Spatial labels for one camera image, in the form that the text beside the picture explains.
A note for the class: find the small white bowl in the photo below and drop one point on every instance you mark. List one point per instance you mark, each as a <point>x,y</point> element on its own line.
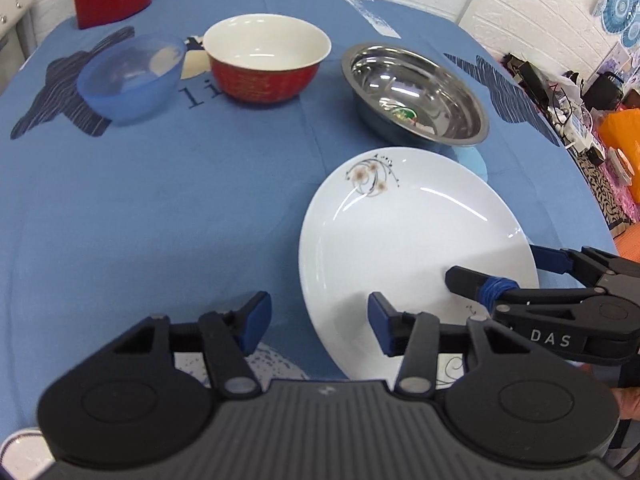
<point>25,454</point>

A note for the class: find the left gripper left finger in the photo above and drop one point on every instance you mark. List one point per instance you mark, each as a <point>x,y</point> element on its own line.
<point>249,324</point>

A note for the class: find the person right hand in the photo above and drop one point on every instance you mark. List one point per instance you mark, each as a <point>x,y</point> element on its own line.
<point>627,398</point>

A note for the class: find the blue translucent plastic bowl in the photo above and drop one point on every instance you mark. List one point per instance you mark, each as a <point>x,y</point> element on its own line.
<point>134,78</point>

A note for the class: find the stainless steel bowl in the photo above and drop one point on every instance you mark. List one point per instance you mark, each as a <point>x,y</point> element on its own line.
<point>407,99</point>

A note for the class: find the blue patterned tablecloth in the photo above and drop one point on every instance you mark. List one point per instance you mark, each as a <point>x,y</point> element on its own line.
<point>195,209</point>

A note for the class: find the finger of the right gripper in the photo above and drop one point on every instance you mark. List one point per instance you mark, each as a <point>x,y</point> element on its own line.
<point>552,260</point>
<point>482,288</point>

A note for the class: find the blue paper fan decorations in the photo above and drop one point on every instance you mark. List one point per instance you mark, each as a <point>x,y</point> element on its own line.
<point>619,18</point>

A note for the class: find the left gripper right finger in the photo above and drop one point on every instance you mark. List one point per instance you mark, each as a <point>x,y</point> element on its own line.
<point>393,329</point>

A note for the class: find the white water dispenser appliance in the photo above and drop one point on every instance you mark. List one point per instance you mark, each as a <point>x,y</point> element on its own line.
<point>12,51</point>

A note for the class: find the red ceramic bowl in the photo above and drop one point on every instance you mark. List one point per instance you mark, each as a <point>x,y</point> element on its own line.
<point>265,58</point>

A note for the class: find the orange bag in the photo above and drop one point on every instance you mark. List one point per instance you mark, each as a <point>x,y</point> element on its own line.
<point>621,130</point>

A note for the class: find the floral white plate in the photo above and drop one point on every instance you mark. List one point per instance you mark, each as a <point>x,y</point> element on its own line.
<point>394,220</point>

